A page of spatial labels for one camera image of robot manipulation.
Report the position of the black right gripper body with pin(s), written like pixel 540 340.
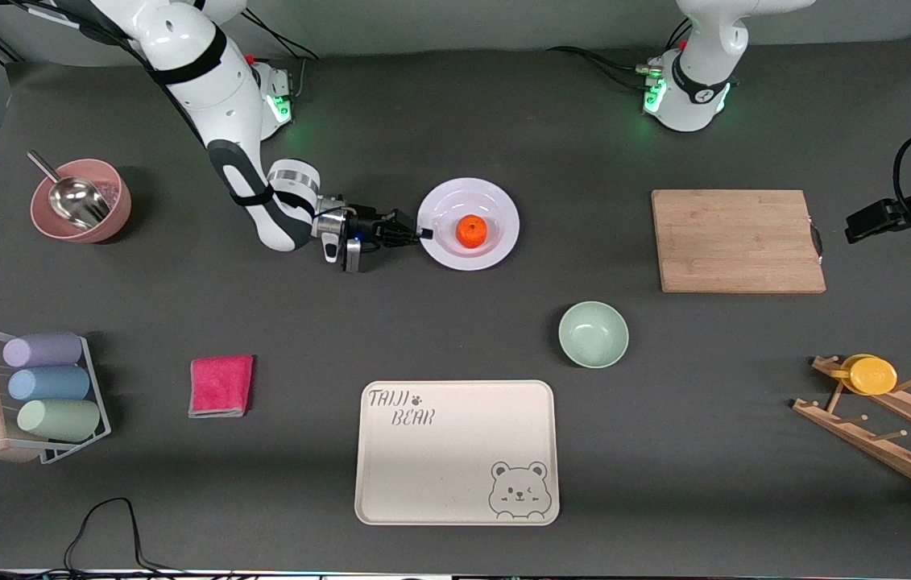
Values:
pixel 367 224

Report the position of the orange fruit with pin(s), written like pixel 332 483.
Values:
pixel 472 231

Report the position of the white round plate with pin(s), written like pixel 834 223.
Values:
pixel 499 242

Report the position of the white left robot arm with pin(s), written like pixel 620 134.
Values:
pixel 705 72

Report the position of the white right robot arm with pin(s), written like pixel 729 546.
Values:
pixel 205 89

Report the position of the yellow small plate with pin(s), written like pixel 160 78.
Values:
pixel 856 359

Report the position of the dark grey table cover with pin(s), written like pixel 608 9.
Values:
pixel 455 338

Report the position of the wooden cutting board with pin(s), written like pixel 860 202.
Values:
pixel 729 242

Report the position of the yellow cup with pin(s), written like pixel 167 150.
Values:
pixel 874 377

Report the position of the pale green bowl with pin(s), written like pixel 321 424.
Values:
pixel 594 334

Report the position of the pink folded cloth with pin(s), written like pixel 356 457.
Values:
pixel 221 386

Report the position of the wooden peg dish rack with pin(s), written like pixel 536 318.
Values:
pixel 878 447

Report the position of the cream tray with bear print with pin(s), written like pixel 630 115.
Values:
pixel 455 459

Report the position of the pink bowl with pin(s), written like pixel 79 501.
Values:
pixel 118 211

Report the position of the metal scoop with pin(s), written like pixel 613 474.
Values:
pixel 78 201

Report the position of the purple cup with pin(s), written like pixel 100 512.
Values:
pixel 43 350

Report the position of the blue cup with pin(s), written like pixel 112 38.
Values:
pixel 49 383

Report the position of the green cup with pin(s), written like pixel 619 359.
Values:
pixel 60 420

